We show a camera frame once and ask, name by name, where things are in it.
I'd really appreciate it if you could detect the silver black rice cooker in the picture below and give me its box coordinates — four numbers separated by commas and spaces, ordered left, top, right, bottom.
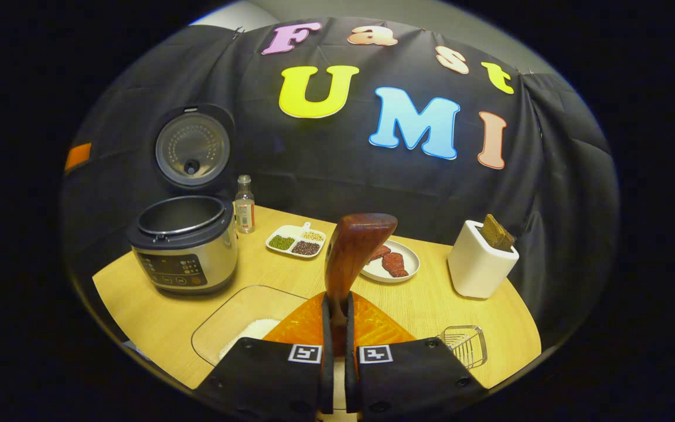
127, 104, 238, 295

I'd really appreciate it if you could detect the brown wooden spoon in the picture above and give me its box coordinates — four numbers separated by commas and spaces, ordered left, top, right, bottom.
324, 213, 398, 358

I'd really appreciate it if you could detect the metal wire chopstick holder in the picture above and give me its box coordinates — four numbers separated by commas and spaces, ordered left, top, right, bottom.
438, 325, 488, 369

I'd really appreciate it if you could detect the white divided bean dish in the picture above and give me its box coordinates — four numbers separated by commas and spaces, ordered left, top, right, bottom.
265, 222, 327, 259

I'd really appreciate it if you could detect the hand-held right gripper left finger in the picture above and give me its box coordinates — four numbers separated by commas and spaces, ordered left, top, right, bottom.
194, 292, 335, 422

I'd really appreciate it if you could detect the white round plate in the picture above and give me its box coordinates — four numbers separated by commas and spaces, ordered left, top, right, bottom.
360, 239, 421, 284

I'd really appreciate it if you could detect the white toaster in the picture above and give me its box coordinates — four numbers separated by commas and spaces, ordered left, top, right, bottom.
448, 220, 519, 300

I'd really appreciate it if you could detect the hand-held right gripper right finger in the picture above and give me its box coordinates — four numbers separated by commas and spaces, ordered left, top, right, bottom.
345, 292, 489, 422

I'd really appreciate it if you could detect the black backdrop cloth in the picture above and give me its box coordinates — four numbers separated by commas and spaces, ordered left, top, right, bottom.
62, 16, 619, 346

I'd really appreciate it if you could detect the small glass bottle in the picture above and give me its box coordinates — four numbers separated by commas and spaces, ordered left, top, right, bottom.
234, 174, 255, 234

